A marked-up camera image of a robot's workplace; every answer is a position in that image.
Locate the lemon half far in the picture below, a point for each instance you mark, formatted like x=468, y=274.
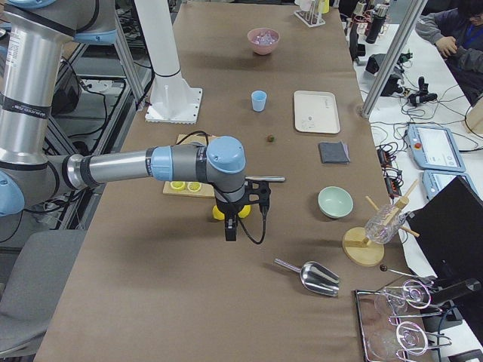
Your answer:
x=193, y=186

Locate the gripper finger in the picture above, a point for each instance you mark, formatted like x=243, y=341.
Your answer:
x=228, y=229
x=233, y=231

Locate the teach pendant upper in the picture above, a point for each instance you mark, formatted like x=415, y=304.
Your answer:
x=434, y=148

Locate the clear glass on stand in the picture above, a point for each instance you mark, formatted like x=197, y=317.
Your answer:
x=384, y=224

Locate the grey office chair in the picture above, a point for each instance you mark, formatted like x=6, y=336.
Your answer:
x=34, y=289

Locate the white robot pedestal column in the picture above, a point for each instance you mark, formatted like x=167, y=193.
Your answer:
x=171, y=99

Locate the wooden cutting board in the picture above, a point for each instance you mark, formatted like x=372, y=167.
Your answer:
x=207, y=190

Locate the teach pendant lower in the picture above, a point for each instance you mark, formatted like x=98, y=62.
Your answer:
x=435, y=180

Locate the black thermos bottle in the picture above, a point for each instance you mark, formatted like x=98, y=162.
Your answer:
x=377, y=21

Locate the whole yellow lemon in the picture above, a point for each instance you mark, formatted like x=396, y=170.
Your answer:
x=218, y=215

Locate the metal wine glass rack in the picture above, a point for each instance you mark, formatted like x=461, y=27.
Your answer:
x=390, y=322

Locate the black monitor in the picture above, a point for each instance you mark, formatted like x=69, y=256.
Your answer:
x=450, y=241

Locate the steel ice scoop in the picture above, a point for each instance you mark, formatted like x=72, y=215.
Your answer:
x=315, y=277

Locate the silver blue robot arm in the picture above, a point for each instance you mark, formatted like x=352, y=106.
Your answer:
x=39, y=30

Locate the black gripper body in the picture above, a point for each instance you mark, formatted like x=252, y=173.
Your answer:
x=229, y=210

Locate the pink bowl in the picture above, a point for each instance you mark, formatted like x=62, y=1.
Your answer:
x=262, y=50

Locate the lemon half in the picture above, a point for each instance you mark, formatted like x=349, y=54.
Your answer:
x=193, y=186
x=177, y=185

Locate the lemon half near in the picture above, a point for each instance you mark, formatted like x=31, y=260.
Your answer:
x=177, y=185

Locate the cream rectangular tray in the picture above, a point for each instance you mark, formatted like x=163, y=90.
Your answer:
x=316, y=112

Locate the white wire cup rack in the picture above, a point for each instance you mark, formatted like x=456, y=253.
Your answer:
x=311, y=11

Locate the grey folded cloth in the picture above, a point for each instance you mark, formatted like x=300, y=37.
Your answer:
x=334, y=153

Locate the teach pendant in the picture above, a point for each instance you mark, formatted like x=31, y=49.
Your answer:
x=434, y=148
x=435, y=180

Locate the wooden glass stand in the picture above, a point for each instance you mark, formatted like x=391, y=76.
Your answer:
x=360, y=249

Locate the aluminium frame post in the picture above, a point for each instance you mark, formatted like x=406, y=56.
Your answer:
x=401, y=36

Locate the seated person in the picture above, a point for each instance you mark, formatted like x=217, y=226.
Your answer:
x=457, y=35

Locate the light green bowl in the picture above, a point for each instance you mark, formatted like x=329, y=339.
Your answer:
x=335, y=202

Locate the light blue plastic cup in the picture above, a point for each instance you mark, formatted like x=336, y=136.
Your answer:
x=258, y=100

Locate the clear ice cubes pile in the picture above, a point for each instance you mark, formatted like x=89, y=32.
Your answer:
x=265, y=38

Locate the steel muddler with black tip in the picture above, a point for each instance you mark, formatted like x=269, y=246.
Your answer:
x=269, y=179

